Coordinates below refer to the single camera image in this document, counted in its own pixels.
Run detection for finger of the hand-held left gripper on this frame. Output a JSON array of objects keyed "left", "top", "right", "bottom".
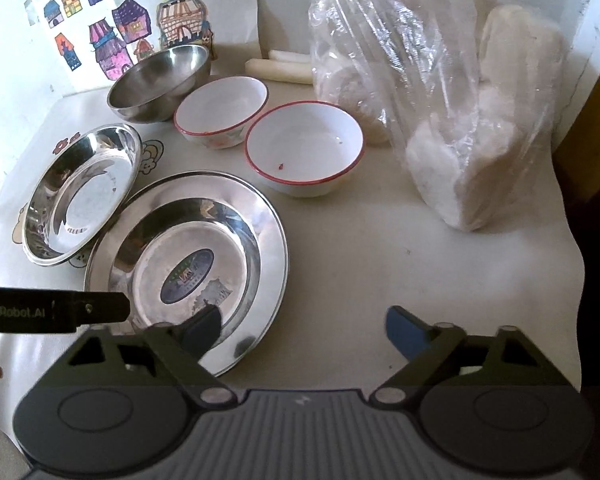
[{"left": 75, "top": 291, "right": 131, "bottom": 326}]

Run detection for small steel plate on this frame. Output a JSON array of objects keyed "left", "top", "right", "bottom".
[{"left": 21, "top": 122, "right": 143, "bottom": 266}]

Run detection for colourful houses drawing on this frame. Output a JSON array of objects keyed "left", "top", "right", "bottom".
[{"left": 25, "top": 0, "right": 259, "bottom": 97}]

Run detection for clear plastic bag beige lumps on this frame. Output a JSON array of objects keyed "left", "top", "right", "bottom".
[{"left": 307, "top": 0, "right": 481, "bottom": 147}]

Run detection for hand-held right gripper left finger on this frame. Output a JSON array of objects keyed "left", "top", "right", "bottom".
[{"left": 45, "top": 304, "right": 240, "bottom": 412}]

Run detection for plastic bag white powder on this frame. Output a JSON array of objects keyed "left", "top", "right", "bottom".
[{"left": 390, "top": 4, "right": 567, "bottom": 232}]

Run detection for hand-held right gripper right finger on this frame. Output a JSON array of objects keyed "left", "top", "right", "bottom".
[{"left": 369, "top": 305, "right": 578, "bottom": 411}]

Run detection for white enamel bowl red rim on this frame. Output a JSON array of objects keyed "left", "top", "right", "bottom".
[
  {"left": 173, "top": 76, "right": 270, "bottom": 151},
  {"left": 244, "top": 101, "right": 365, "bottom": 198}
]

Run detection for large steel plate with label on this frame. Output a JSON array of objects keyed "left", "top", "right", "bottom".
[{"left": 83, "top": 171, "right": 290, "bottom": 378}]

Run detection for deep steel bowl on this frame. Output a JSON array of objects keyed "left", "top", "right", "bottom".
[{"left": 106, "top": 44, "right": 212, "bottom": 125}]

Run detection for white printed table cover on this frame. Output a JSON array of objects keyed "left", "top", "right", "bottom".
[{"left": 0, "top": 72, "right": 587, "bottom": 441}]

